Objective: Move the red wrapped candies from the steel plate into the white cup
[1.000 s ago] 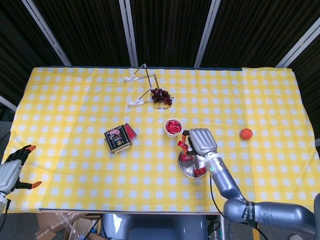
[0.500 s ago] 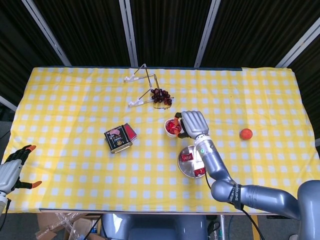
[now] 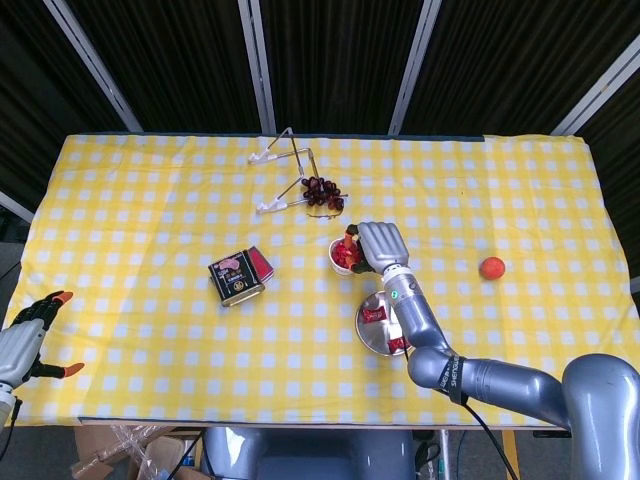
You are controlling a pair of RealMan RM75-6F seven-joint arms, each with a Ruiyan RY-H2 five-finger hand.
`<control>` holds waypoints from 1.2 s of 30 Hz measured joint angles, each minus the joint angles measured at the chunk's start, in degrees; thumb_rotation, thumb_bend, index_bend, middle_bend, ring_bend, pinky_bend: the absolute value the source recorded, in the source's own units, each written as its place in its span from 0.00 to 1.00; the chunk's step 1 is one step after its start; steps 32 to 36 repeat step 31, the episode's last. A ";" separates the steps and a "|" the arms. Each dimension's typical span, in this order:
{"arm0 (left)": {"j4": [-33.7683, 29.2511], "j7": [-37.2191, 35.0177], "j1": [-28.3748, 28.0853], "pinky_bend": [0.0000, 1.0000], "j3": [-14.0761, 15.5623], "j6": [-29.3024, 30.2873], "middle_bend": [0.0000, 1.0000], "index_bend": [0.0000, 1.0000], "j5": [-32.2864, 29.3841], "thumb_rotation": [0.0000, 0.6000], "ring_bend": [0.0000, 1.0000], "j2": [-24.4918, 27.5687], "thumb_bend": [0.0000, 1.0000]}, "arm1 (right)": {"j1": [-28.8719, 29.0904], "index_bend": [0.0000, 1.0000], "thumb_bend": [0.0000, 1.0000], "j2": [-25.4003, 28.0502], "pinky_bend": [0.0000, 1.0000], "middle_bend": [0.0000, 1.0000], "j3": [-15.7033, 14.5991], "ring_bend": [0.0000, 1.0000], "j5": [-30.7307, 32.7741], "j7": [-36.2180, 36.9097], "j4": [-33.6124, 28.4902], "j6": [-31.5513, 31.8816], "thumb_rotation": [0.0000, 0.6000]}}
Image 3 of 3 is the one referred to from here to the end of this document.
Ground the orange red peach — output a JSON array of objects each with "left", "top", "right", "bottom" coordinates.
[{"left": 478, "top": 256, "right": 507, "bottom": 282}]

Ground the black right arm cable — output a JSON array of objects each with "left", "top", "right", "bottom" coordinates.
[{"left": 403, "top": 349, "right": 521, "bottom": 480}]

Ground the yellow white checkered tablecloth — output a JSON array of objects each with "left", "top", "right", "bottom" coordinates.
[{"left": 8, "top": 132, "right": 640, "bottom": 427}]

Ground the clear plastic wrap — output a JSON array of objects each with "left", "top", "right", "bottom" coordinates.
[{"left": 107, "top": 424, "right": 169, "bottom": 480}]

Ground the black gold luncheon meat tin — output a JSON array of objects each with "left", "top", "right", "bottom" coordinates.
[{"left": 208, "top": 249, "right": 266, "bottom": 307}]

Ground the metal table leg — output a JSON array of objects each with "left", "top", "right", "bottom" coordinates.
[{"left": 437, "top": 428, "right": 455, "bottom": 480}]

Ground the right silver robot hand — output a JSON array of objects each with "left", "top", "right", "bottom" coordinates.
[{"left": 343, "top": 221, "right": 411, "bottom": 275}]

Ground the brown cardboard box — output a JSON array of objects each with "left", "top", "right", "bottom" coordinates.
[{"left": 69, "top": 425, "right": 204, "bottom": 480}]

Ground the white paper cup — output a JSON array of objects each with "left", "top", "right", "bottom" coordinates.
[{"left": 328, "top": 237, "right": 366, "bottom": 278}]

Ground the black pleated curtain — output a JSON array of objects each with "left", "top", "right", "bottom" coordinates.
[{"left": 0, "top": 0, "right": 640, "bottom": 281}]

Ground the white wire stand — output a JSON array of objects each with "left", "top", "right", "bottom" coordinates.
[{"left": 248, "top": 126, "right": 317, "bottom": 215}]

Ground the dark red grape bunch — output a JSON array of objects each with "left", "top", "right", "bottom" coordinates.
[{"left": 300, "top": 175, "right": 346, "bottom": 210}]

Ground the grey robot torso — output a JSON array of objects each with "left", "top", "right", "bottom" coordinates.
[{"left": 201, "top": 427, "right": 417, "bottom": 480}]

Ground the silver metal plate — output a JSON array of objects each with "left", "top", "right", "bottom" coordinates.
[{"left": 354, "top": 290, "right": 414, "bottom": 357}]

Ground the grey aluminium frame post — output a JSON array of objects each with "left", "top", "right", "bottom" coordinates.
[
  {"left": 0, "top": 189, "right": 35, "bottom": 224},
  {"left": 238, "top": 0, "right": 277, "bottom": 134},
  {"left": 551, "top": 34, "right": 640, "bottom": 136},
  {"left": 42, "top": 0, "right": 144, "bottom": 132},
  {"left": 388, "top": 0, "right": 444, "bottom": 135}
]

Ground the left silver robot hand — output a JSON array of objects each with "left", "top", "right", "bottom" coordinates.
[{"left": 0, "top": 289, "right": 85, "bottom": 390}]

